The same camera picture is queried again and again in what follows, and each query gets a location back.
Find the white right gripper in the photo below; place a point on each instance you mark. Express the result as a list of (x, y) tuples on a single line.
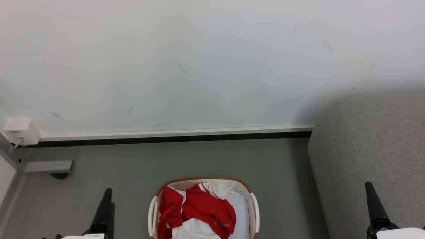
[(401, 233)]

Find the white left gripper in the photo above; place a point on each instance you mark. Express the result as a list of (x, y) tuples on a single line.
[(83, 236)]

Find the red and white garment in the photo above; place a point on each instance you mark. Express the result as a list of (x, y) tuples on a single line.
[(206, 207)]

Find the grey fabric sofa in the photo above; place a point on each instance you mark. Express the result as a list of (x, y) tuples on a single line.
[(368, 149)]

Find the white furniture side panel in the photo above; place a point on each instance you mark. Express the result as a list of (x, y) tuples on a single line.
[(6, 179)]

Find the white and black baseboard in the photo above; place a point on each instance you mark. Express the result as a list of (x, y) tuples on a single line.
[(172, 133)]

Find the white laundry basket brown rim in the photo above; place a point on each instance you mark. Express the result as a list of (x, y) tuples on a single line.
[(254, 212)]

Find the white cushion in basket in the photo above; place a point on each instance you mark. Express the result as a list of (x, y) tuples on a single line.
[(241, 215)]

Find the grey metal frame bar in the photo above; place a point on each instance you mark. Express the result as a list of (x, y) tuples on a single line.
[(48, 166)]

